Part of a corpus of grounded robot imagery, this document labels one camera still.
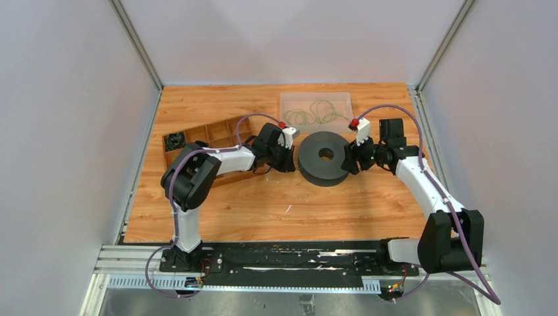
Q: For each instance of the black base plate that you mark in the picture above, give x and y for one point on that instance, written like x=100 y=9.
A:
x=313 y=265

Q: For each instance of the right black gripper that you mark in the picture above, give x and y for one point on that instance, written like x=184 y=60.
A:
x=353 y=155

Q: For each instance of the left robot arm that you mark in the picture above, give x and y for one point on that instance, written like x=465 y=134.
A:
x=190 y=177

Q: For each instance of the aluminium frame rail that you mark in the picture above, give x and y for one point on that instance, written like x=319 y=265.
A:
x=126 y=281

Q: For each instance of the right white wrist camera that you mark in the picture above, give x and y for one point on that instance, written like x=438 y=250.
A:
x=362 y=127

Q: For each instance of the translucent plastic bin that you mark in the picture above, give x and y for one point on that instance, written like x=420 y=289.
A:
x=311 y=112

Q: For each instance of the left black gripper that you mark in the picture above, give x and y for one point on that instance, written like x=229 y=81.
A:
x=288 y=165

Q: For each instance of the wooden compartment tray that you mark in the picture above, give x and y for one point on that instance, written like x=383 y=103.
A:
x=217 y=134

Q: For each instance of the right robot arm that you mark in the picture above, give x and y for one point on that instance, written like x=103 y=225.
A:
x=452 y=238

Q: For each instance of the dark grey spool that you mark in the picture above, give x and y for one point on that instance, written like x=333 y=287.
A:
x=320 y=159

